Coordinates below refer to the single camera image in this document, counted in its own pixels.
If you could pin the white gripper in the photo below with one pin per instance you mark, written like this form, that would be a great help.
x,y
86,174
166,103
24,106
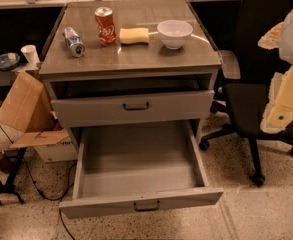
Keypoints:
x,y
280,105

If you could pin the yellow sponge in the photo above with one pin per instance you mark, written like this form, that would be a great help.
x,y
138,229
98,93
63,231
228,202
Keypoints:
x,y
134,35

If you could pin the grey middle drawer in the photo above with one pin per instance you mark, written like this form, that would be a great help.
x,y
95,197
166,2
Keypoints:
x,y
134,108

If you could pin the grey open bottom drawer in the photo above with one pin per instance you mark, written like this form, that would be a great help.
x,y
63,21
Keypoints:
x,y
138,168

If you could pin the grey drawer cabinet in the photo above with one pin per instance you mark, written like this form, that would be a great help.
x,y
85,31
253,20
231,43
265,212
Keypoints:
x,y
117,69

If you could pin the black office chair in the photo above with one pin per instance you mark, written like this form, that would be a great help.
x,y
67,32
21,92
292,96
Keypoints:
x,y
246,76

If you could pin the white bowl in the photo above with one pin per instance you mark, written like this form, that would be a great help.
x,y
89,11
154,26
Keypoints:
x,y
174,33

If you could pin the red soda can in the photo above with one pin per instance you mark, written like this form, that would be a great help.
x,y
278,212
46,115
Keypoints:
x,y
105,25

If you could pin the blue silver lying can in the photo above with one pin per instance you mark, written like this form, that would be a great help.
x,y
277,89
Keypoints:
x,y
73,42

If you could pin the white box under cardboard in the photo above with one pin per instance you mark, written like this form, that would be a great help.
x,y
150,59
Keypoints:
x,y
62,151

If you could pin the white paper cup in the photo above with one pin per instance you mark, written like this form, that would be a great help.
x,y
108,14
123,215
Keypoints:
x,y
30,53

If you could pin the brown cardboard box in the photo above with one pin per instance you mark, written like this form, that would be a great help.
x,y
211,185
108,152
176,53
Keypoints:
x,y
27,109

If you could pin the dark blue plate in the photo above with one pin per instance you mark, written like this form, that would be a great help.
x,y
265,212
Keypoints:
x,y
9,61

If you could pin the black metal stand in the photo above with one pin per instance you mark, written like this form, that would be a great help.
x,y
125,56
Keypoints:
x,y
10,166

